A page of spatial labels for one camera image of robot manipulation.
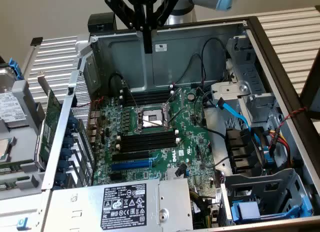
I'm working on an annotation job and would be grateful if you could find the short black expansion slot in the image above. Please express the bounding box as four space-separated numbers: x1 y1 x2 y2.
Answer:
109 172 124 182

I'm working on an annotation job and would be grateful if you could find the blue SATA wire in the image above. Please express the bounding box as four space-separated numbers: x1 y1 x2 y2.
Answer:
217 96 252 132

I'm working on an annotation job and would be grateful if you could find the red black twisted wire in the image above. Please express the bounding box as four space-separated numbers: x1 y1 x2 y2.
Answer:
268 106 310 148

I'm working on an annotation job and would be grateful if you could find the short thick black wire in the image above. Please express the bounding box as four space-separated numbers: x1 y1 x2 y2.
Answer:
108 73 126 93

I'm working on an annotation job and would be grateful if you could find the blue disk tray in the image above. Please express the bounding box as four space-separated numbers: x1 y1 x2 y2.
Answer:
231 195 313 224

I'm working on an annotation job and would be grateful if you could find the blue card retention clip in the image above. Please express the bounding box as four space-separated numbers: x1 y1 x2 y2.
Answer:
60 148 73 162
62 135 76 149
58 159 71 173
66 115 80 130
54 172 68 186

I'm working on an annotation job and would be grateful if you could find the silver metal bracket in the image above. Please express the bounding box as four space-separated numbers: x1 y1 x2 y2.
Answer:
210 81 251 98

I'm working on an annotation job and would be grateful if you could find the metal CPU socket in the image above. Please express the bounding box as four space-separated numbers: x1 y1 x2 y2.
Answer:
134 101 175 134

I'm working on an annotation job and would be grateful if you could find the silver hard disk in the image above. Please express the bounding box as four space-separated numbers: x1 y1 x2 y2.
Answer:
0 68 27 129

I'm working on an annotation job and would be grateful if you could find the green graphics card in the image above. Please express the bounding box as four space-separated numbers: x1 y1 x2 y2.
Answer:
33 70 62 172

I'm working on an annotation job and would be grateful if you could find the silver power supply unit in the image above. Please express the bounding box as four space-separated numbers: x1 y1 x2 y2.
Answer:
42 178 195 232

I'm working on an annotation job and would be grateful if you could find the silver chipset heatsink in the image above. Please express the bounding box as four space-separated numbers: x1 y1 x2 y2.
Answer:
164 166 190 182

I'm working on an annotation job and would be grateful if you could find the long black expansion slot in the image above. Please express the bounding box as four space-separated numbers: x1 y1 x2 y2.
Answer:
111 150 151 162

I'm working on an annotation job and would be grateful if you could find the silver CPU chip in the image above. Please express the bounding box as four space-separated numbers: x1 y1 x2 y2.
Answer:
0 136 17 165

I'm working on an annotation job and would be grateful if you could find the dark brown post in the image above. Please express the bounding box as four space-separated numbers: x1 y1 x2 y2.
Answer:
299 48 320 120

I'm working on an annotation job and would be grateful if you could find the small blue latch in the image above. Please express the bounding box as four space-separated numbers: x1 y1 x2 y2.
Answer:
16 216 29 231

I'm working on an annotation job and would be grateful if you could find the black RAM slot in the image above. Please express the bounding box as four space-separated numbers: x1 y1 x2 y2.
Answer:
119 84 174 96
115 137 181 150
117 133 180 145
116 141 181 154
121 95 175 107
119 91 174 103
120 88 174 99
117 128 180 141

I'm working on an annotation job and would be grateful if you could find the grey metal PC case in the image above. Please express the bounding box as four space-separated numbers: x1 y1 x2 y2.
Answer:
41 15 320 232

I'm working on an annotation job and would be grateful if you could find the thin metal locking lever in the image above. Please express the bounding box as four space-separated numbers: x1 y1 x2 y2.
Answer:
123 81 141 112
167 108 186 125

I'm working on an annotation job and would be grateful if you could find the green Dell motherboard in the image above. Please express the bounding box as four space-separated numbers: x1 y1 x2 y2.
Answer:
89 85 220 195

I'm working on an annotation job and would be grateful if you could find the grey parts rack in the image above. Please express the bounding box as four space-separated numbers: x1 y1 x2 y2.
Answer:
0 78 47 200

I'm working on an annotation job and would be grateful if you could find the red yellow power wire bundle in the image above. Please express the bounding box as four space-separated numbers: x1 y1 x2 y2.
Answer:
267 128 295 169

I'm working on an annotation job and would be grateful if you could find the blue expansion slot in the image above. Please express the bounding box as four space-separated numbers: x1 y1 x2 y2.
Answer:
110 158 154 171

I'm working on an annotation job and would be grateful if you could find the blue disk bracket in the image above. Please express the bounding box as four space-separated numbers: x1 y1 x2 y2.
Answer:
7 57 25 80

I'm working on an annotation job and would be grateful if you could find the thin red wire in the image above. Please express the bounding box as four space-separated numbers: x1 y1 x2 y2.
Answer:
74 96 105 109

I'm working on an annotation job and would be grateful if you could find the black fan shroud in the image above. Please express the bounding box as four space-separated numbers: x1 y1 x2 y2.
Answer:
224 126 265 175

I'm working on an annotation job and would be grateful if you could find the grey metal disk bay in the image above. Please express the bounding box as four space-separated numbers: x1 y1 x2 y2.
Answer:
221 167 315 227

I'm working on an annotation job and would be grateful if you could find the black looped wire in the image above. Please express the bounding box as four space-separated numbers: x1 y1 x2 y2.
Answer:
200 37 230 89

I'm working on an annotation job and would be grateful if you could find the black box behind case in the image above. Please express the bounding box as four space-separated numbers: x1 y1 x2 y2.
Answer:
87 12 118 35

